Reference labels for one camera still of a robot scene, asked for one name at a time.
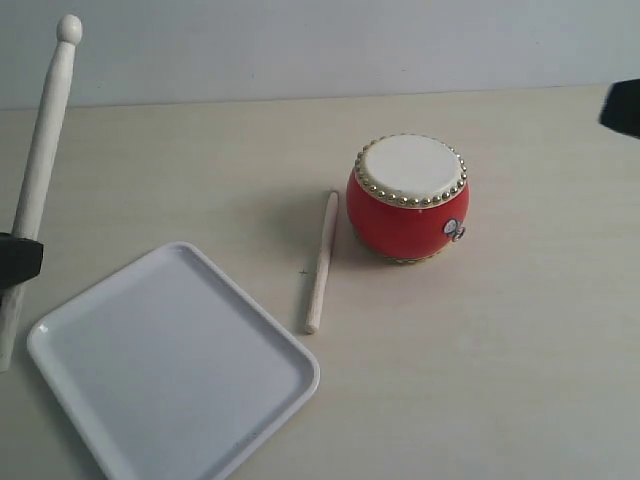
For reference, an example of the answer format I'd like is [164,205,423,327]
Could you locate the white drumstick one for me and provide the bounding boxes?
[304,190,339,335]
[1,14,83,372]

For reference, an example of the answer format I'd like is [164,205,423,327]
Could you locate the red small drum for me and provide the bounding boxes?
[346,133,470,264]

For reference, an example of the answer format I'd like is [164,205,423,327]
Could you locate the white plastic tray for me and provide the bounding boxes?
[27,242,320,479]

